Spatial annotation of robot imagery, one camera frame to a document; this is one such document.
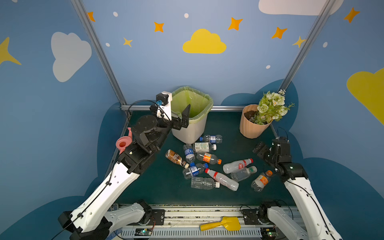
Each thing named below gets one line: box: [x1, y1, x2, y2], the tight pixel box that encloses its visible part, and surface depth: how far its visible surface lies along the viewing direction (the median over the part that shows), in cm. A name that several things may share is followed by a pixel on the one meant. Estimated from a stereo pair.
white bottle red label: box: [223, 158, 254, 174], surface depth 90 cm
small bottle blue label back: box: [199, 134, 223, 144], surface depth 103 cm
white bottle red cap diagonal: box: [205, 168, 240, 192], surface depth 84 cm
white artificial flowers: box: [249, 89, 295, 125], surface depth 90 cm
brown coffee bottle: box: [165, 149, 190, 169], surface depth 92 cm
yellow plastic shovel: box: [200, 216, 241, 232], surface depth 73 cm
